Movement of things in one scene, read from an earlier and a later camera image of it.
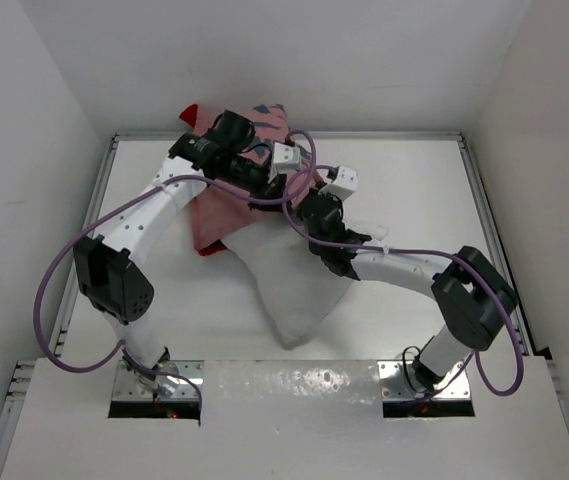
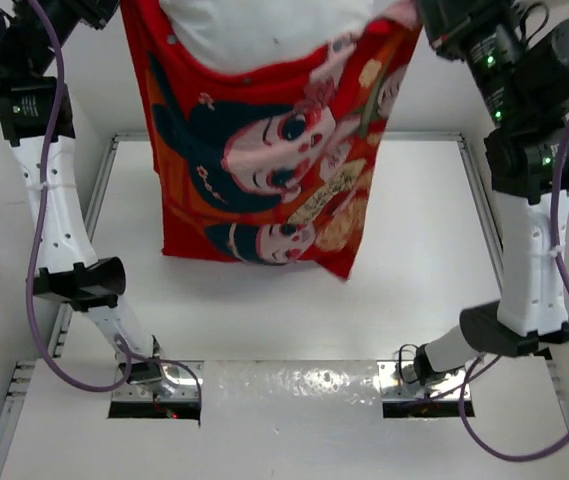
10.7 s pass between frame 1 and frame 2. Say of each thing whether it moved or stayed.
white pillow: moved
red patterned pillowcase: moved
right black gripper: moved
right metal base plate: stayed
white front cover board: stayed
